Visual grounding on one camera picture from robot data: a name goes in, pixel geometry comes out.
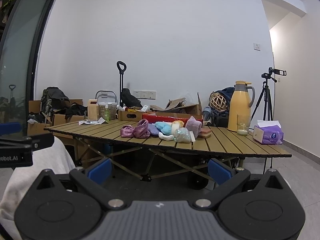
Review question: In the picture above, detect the lavender knit cloth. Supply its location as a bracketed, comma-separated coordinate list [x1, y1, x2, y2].
[148, 124, 160, 137]

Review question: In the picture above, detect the black camcorder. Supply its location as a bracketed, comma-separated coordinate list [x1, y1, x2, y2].
[261, 67, 287, 83]

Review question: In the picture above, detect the wall power socket strip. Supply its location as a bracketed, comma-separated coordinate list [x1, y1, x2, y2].
[133, 90, 156, 100]

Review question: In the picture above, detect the dark blue bag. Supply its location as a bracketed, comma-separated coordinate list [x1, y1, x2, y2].
[209, 87, 235, 128]

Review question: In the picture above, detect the black trolley handle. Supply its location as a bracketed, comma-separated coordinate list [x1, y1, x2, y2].
[117, 61, 127, 107]

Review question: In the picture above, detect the grey folding stool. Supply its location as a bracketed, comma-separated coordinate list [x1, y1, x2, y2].
[95, 90, 118, 104]

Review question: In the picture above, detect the pink satin pouch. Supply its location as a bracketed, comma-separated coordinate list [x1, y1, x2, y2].
[133, 119, 150, 139]
[120, 125, 135, 138]

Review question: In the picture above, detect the green spray bottle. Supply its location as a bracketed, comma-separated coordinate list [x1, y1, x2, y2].
[104, 103, 110, 122]

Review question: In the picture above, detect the purple tissue pack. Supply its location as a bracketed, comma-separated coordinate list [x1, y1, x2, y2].
[253, 120, 284, 145]

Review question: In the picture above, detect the floor cardboard box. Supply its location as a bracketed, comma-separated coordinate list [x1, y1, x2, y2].
[27, 100, 85, 154]

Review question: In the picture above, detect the pink layered sponge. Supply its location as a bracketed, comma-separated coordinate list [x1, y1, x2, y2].
[198, 127, 212, 139]

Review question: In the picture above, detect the blue white sponge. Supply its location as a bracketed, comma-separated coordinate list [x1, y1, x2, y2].
[155, 121, 171, 135]

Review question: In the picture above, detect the woven rattan ball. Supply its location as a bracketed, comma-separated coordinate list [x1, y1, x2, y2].
[209, 92, 228, 112]

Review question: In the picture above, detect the grey trousers leg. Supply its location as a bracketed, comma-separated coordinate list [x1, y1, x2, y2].
[1, 137, 75, 239]

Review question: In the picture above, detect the wooden slat folding table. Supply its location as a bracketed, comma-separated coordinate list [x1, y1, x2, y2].
[43, 119, 292, 183]

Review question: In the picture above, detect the glass candle jar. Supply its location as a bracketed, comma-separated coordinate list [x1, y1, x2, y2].
[237, 115, 251, 135]

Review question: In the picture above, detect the white sock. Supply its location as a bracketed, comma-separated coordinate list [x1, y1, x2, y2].
[158, 132, 174, 141]

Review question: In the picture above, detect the brown cardboard tray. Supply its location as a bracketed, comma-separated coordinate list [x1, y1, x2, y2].
[118, 111, 151, 122]

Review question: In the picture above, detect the black camera tripod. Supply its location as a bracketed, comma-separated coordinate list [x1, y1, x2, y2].
[251, 78, 273, 121]

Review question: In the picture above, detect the open cardboard box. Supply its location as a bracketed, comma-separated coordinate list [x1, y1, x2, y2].
[150, 93, 202, 116]

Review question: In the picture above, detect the red cardboard box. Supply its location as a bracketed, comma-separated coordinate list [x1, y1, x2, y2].
[142, 112, 203, 123]

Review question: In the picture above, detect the black bag by trolley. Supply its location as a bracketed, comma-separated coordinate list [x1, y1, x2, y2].
[120, 88, 142, 108]

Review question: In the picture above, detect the iridescent green pouch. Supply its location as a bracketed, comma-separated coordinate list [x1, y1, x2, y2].
[173, 127, 192, 143]

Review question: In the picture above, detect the white plastic packet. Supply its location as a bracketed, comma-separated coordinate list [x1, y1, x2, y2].
[78, 118, 108, 125]

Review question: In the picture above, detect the white yellow plush toy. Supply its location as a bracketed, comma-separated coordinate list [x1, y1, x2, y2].
[171, 120, 184, 135]

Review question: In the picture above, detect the grey water bottle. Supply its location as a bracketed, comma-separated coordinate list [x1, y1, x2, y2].
[202, 106, 212, 126]

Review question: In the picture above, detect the pink fluffy towel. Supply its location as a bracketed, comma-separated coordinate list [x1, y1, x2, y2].
[185, 116, 202, 139]

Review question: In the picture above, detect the black backpack on boxes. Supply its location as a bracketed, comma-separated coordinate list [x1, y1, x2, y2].
[41, 87, 71, 118]

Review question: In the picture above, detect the wooden box with label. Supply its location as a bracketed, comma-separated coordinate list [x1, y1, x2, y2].
[87, 99, 99, 121]

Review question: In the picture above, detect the glass sliding door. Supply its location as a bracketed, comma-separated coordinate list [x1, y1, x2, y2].
[1, 0, 54, 135]

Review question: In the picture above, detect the yellow thermos jug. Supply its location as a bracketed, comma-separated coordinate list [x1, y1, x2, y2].
[227, 81, 255, 132]

